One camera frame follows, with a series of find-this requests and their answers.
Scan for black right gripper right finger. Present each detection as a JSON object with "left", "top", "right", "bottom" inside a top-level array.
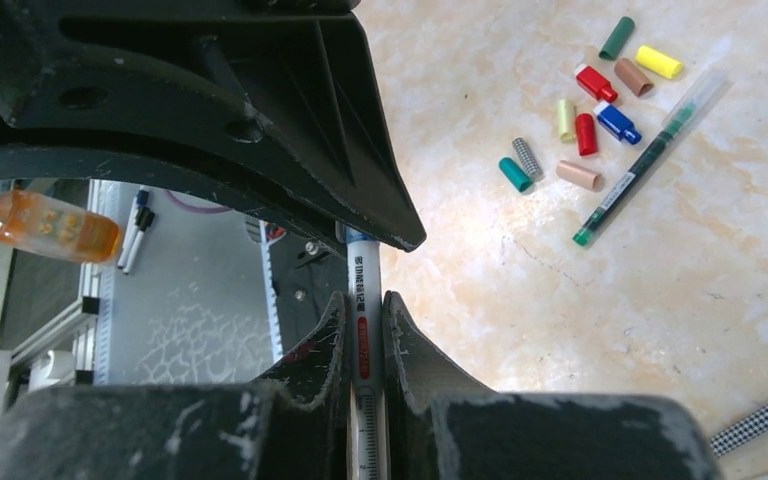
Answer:
[{"left": 382, "top": 291, "right": 721, "bottom": 479}]

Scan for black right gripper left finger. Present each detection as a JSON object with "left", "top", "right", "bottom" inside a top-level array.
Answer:
[{"left": 0, "top": 293, "right": 348, "bottom": 479}]

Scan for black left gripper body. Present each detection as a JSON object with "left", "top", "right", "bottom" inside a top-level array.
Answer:
[{"left": 0, "top": 1, "right": 426, "bottom": 252}]

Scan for clear blue long-nib marker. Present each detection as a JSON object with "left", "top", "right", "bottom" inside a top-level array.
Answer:
[{"left": 343, "top": 227, "right": 390, "bottom": 479}]

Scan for teal pen cap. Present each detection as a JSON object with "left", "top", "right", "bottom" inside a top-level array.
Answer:
[{"left": 498, "top": 157, "right": 534, "bottom": 193}]

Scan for grey pen cap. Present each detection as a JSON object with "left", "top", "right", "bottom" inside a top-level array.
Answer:
[{"left": 512, "top": 137, "right": 543, "bottom": 180}]

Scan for peach pen cap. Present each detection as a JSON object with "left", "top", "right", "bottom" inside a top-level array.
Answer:
[{"left": 555, "top": 160, "right": 604, "bottom": 192}]

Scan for pale green pen cap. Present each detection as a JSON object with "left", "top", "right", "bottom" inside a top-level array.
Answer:
[{"left": 556, "top": 98, "right": 576, "bottom": 143}]

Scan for red pen cap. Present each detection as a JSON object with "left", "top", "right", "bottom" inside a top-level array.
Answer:
[{"left": 575, "top": 113, "right": 599, "bottom": 157}]

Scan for red white clip cap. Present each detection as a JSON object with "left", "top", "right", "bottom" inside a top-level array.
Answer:
[{"left": 574, "top": 64, "right": 618, "bottom": 103}]

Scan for checkered pattern pen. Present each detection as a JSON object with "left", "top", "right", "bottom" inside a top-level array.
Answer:
[{"left": 708, "top": 403, "right": 768, "bottom": 458}]

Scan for blue pen cap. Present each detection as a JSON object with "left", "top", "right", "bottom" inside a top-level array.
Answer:
[{"left": 593, "top": 101, "right": 642, "bottom": 145}]

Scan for dark green pen cap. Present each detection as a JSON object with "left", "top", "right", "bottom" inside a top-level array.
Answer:
[{"left": 598, "top": 16, "right": 636, "bottom": 61}]

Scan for brown pen cap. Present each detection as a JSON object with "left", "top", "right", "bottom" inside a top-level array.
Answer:
[{"left": 614, "top": 57, "right": 654, "bottom": 97}]

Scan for dark grey marker pen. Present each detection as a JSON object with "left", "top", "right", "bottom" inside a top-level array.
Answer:
[{"left": 572, "top": 69, "right": 729, "bottom": 247}]

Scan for yellow pen cap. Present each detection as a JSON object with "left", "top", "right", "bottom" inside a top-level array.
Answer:
[{"left": 635, "top": 45, "right": 684, "bottom": 80}]

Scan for black white background markers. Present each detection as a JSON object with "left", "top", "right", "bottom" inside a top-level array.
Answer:
[{"left": 116, "top": 185, "right": 151, "bottom": 269}]

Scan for orange drink bottle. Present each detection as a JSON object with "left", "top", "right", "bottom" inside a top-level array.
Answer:
[{"left": 0, "top": 189, "right": 122, "bottom": 263}]

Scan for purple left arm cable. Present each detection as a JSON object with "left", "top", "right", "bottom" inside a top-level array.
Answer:
[{"left": 163, "top": 190, "right": 233, "bottom": 216}]

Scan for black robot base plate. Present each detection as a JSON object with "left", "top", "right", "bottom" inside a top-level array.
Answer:
[{"left": 259, "top": 221, "right": 347, "bottom": 361}]

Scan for aluminium frame rail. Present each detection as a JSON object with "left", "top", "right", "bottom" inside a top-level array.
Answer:
[{"left": 0, "top": 178, "right": 117, "bottom": 399}]

